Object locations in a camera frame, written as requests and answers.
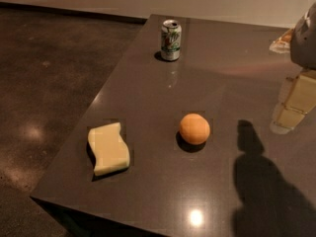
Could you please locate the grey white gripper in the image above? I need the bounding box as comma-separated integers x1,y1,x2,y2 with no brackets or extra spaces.
270,2,316,134

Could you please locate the yellow wavy sponge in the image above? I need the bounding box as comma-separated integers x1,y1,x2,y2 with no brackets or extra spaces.
88,122,130,177

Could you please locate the snack bag at table edge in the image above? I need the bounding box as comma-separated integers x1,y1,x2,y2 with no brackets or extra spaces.
270,29,294,53

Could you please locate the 7up soda can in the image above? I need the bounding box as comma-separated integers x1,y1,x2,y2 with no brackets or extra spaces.
161,19,182,61

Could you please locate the orange fruit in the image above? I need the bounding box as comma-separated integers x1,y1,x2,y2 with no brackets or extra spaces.
179,114,210,145

